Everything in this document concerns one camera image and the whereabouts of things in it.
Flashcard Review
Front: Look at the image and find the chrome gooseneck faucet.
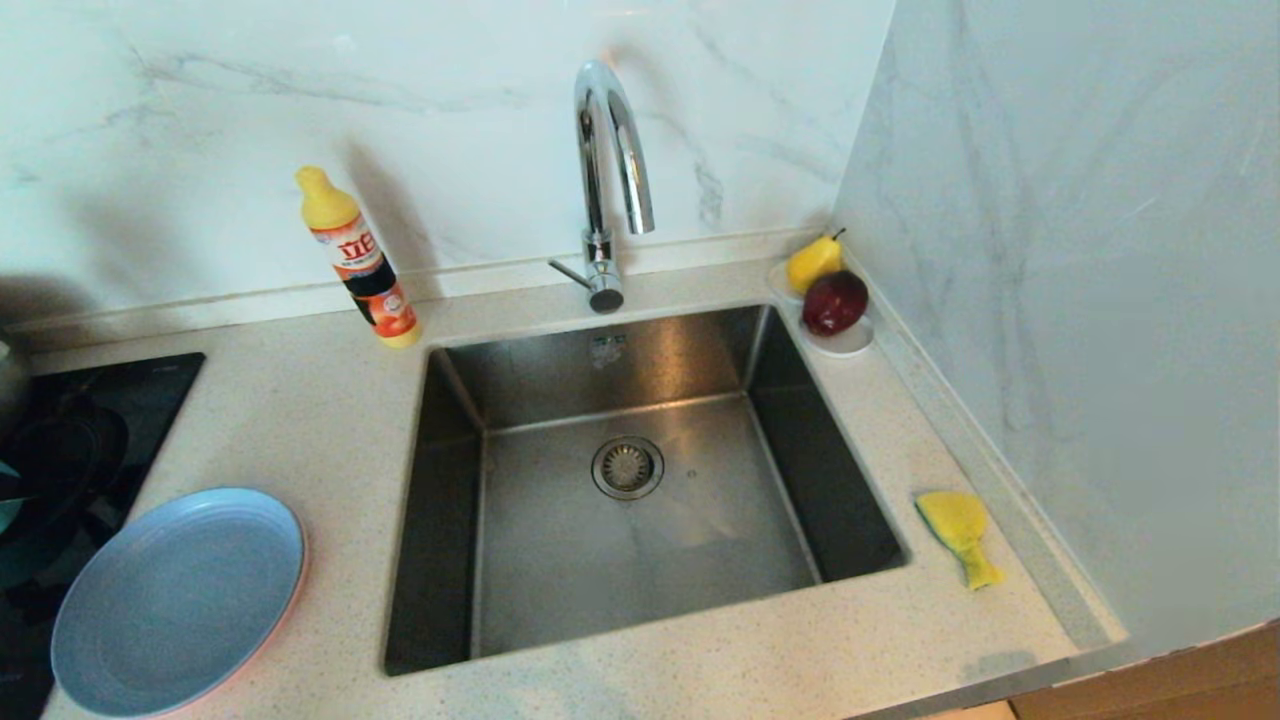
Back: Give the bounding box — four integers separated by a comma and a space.
548, 60, 656, 314

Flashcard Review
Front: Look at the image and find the yellow-capped detergent bottle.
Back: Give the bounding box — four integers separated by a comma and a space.
295, 166, 424, 349

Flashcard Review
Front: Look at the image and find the yellow green sponge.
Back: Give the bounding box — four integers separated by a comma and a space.
915, 490, 1005, 591

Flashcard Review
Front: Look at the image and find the pink plate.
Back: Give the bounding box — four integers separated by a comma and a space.
200, 530, 309, 701

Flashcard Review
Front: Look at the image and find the blue-grey plate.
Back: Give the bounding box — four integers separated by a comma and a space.
50, 487, 304, 718

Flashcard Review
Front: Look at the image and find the teal bowl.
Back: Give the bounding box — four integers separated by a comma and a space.
0, 460, 26, 531

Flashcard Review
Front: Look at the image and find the stainless steel sink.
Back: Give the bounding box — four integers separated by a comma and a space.
385, 303, 911, 676

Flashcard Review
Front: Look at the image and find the round metal drain strainer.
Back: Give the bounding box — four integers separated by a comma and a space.
591, 435, 665, 500

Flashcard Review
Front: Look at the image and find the yellow pear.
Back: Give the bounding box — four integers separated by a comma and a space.
787, 228, 849, 295

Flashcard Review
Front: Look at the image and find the dark red apple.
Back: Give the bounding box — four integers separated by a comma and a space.
803, 270, 871, 337

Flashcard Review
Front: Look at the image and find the small white dish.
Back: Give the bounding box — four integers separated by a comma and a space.
768, 258, 878, 358

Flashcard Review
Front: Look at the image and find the black glass cooktop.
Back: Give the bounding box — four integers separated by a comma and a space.
0, 352, 206, 720

